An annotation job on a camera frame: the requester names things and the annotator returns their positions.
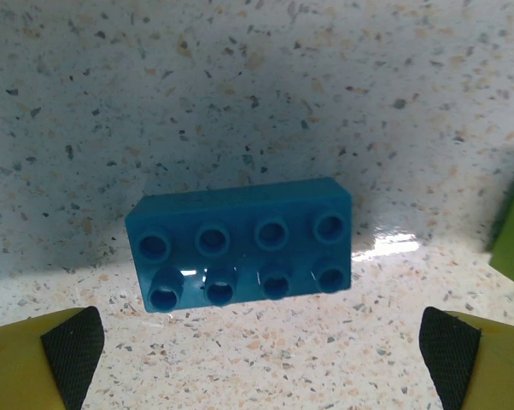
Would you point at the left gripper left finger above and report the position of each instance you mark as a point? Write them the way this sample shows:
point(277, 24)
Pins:
point(22, 367)

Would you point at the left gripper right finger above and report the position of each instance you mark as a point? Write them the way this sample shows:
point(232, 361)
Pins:
point(487, 371)

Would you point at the green lego brick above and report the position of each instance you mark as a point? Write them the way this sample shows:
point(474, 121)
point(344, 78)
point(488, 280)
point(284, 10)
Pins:
point(513, 239)

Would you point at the blue lego brick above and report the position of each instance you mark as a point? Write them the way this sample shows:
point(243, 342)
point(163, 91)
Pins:
point(240, 243)

